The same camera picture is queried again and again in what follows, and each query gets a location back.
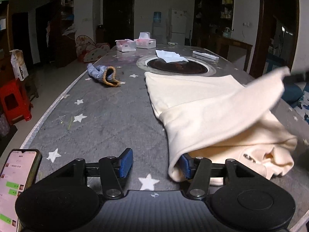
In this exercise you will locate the white refrigerator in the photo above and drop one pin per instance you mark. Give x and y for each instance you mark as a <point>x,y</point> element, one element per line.
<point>177,26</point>

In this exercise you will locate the glass jar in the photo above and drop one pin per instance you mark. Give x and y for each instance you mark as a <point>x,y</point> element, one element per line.
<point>226,32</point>

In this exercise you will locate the wide wooden shelf cabinet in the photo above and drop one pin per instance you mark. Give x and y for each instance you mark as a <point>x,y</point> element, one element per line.
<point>212,9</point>

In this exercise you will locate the red plastic stool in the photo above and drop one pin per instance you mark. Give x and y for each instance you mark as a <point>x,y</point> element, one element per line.
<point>13,99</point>

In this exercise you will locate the blue water bottle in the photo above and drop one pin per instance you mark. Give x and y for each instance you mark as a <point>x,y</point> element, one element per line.
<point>157,17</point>

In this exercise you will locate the dark wooden side table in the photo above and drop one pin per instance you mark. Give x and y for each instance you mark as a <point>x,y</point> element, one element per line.
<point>231,44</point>

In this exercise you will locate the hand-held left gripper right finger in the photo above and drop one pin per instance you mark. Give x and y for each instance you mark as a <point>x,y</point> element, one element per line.
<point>185,166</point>

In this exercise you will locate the tall wooden display cabinet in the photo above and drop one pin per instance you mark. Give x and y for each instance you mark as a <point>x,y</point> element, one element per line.
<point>64,43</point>

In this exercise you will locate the white water dispenser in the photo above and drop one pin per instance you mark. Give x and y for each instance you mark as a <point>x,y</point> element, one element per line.
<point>157,33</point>

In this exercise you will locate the low white tissue box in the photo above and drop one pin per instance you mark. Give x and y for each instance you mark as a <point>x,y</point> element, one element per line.
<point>125,46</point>

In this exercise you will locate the smartphone with lit screen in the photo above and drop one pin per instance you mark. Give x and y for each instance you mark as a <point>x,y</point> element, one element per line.
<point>17,186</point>

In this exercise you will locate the dark entrance door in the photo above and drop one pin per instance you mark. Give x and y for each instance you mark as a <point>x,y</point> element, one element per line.
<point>118,19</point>

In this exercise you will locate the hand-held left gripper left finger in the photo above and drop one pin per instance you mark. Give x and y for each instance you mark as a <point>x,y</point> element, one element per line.
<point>126,164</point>

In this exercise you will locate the tall white tissue box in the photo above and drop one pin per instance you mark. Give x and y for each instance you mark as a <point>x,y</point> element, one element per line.
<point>146,43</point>

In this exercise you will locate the built-in round induction hob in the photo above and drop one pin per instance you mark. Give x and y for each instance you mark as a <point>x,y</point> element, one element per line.
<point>193,67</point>

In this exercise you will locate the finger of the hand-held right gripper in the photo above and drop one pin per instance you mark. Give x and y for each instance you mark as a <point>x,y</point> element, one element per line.
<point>297,77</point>

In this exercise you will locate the white paper tissue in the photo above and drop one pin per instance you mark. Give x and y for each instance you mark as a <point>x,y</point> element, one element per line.
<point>170,56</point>

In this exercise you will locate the grey star-print table cover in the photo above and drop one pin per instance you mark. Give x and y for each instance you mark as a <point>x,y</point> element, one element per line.
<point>108,116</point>

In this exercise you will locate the polka-dot play tent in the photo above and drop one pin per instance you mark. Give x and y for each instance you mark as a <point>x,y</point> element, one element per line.
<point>93,52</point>

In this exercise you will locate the cream sweatshirt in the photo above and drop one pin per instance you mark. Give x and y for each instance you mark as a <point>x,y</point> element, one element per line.
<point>205,101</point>

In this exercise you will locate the blue knit work glove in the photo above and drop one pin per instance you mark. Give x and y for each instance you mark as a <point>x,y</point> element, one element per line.
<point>106,75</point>

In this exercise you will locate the white power strip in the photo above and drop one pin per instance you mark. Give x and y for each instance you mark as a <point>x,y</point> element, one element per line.
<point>206,55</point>

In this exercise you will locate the white paper sack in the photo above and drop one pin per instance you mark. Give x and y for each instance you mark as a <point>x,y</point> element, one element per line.
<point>19,65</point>

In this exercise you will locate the blue chair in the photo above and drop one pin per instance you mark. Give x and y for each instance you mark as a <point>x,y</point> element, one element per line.
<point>291,94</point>

